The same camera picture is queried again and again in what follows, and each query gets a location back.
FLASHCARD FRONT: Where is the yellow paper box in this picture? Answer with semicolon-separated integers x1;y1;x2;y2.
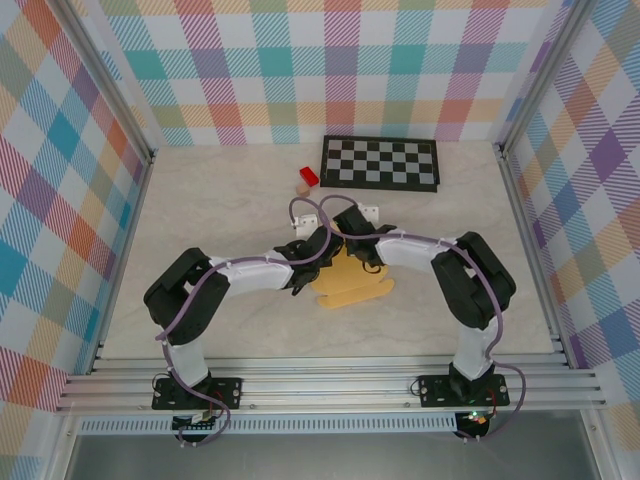
310;244;396;311

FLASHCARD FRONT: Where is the black grey chessboard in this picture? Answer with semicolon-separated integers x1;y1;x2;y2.
318;134;442;194

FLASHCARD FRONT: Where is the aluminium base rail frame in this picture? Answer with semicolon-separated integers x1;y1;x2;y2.
54;355;609;414

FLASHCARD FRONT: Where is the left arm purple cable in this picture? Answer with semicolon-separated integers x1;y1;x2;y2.
155;197;335;448

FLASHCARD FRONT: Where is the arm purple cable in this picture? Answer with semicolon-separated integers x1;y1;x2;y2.
155;197;335;448
318;194;527;444

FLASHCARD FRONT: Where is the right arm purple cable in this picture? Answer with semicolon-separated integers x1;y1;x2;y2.
318;194;527;444

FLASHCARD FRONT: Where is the aluminium side rail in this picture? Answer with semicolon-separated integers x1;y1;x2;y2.
88;149;157;376
494;143;576;369

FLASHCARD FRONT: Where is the slotted grey cable duct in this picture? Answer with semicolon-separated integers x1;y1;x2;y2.
78;417;459;435

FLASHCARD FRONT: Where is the aluminium frame post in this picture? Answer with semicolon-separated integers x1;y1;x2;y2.
492;0;591;151
58;0;157;164

